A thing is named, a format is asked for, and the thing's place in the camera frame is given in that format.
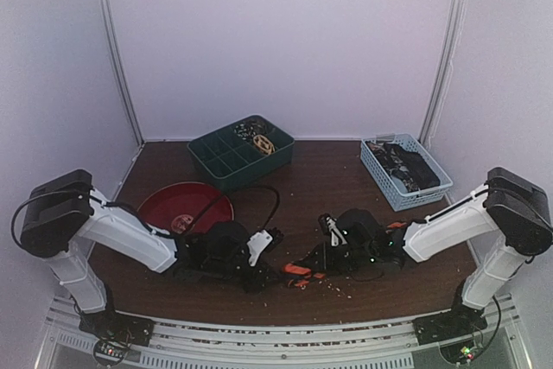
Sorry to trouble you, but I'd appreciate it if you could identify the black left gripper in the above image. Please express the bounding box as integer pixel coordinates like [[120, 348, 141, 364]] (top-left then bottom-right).
[[206, 254, 283, 295]]

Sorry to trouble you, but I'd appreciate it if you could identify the orange navy striped tie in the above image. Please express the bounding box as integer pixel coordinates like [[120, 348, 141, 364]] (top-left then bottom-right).
[[281, 220, 407, 288]]

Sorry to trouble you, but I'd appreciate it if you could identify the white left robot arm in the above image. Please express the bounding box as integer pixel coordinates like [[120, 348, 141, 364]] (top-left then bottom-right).
[[10, 169, 283, 338]]

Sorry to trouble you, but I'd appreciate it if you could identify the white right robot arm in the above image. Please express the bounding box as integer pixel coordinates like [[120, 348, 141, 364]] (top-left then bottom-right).
[[303, 167, 552, 336]]

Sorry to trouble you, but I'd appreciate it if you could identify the light blue perforated basket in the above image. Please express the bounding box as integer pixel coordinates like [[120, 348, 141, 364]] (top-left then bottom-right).
[[360, 133, 453, 212]]

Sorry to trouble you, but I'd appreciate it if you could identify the red round tray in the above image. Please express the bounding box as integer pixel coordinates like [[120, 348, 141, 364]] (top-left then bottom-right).
[[138, 181, 234, 234]]

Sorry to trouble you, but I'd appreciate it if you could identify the plain black tie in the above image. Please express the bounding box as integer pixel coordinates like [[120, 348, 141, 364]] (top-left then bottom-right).
[[399, 145, 441, 191]]

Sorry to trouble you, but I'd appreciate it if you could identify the dark green divided organizer box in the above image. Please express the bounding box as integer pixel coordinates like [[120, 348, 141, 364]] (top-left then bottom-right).
[[188, 115, 295, 192]]

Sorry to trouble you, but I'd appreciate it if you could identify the tan patterned rolled tie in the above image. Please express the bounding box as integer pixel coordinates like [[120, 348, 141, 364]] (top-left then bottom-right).
[[252, 135, 276, 156]]

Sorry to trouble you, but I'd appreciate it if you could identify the black white rolled tie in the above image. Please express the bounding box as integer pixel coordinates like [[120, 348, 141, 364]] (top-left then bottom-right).
[[233, 118, 267, 142]]

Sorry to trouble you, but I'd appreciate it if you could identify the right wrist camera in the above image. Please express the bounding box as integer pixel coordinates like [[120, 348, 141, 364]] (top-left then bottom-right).
[[318, 213, 347, 247]]

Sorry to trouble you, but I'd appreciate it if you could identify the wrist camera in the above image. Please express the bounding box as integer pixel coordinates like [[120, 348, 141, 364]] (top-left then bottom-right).
[[246, 228, 284, 267], [318, 213, 347, 247]]

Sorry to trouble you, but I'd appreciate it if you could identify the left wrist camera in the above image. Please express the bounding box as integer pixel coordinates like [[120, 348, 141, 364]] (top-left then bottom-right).
[[246, 228, 284, 267]]

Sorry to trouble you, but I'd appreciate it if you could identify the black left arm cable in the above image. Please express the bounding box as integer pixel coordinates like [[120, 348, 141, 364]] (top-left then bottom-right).
[[181, 186, 280, 236]]

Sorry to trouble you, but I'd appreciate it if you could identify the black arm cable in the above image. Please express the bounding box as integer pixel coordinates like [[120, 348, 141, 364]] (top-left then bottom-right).
[[487, 187, 553, 232], [181, 186, 280, 236]]

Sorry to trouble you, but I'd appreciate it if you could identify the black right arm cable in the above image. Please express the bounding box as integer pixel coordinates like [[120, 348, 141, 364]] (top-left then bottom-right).
[[487, 187, 553, 232]]

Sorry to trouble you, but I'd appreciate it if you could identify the right aluminium frame post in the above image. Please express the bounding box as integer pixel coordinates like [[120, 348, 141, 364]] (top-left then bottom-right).
[[419, 0, 466, 147]]

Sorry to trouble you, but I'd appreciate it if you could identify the aluminium frame post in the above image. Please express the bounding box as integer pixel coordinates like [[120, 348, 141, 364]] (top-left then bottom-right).
[[419, 0, 466, 147], [99, 0, 145, 146]]

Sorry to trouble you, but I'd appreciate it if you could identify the left aluminium frame post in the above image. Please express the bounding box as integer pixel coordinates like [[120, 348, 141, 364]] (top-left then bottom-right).
[[99, 0, 145, 146]]

